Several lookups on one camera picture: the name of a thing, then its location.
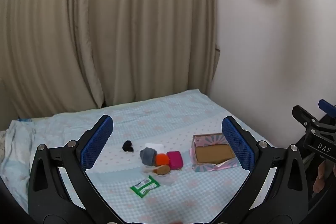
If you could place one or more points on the black fuzzy sock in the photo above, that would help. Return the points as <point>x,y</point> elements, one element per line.
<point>127,146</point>

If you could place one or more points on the beige curtain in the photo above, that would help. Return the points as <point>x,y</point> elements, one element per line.
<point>105,29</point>

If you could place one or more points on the grey fleece cloth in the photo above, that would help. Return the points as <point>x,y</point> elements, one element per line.
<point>147,157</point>

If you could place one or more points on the white lens cloth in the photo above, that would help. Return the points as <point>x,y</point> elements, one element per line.
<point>168,180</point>

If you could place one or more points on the light blue checked bed sheet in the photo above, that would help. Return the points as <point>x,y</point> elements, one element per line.
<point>170,113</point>

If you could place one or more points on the green wipes packet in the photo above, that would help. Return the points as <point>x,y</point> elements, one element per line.
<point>144,186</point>

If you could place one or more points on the brown plush toy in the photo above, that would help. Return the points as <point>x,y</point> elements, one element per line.
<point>162,169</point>

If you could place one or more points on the cardboard box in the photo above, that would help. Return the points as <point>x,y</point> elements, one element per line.
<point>214,154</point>

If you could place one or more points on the orange plush fruit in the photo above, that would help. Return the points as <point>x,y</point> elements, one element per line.
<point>162,160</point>

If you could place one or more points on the magenta pink block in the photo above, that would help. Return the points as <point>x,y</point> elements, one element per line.
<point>175,159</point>

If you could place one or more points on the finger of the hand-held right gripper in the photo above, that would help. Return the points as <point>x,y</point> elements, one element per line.
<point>302,115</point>
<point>326,107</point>

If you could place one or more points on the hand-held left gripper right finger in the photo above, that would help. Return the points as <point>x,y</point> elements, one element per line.
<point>237,146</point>

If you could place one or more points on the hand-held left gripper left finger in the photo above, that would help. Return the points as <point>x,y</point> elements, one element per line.
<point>97,145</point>

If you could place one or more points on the person's right hand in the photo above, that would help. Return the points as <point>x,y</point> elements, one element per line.
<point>319,179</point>

